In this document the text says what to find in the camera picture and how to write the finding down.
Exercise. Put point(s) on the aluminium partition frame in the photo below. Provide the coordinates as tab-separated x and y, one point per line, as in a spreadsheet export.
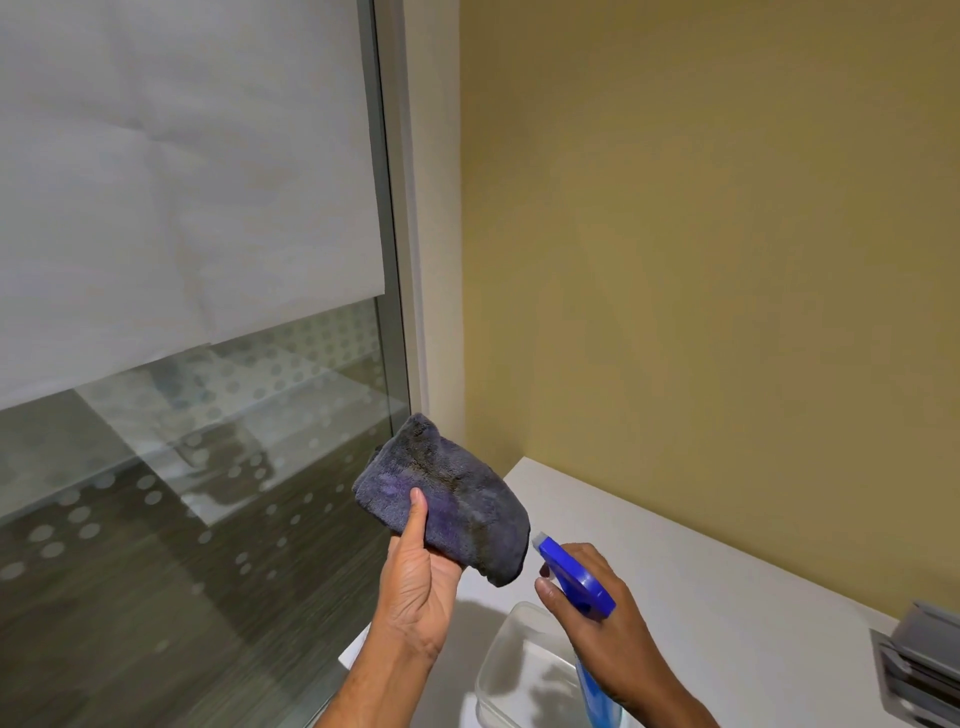
390	225

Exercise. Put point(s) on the clear plastic container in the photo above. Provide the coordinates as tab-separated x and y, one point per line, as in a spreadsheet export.
517	675

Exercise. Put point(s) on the dark grey microfibre cloth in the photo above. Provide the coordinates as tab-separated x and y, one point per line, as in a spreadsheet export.
457	495

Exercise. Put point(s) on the blue spray bottle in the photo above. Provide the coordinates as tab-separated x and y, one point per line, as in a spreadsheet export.
577	581

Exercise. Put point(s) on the frosted dotted glass partition panel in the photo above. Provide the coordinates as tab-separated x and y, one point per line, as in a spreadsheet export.
187	300

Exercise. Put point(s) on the person's left hand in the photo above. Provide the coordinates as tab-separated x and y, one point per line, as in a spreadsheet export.
416	592

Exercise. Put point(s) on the person's right hand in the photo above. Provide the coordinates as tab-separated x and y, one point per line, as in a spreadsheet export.
615	645

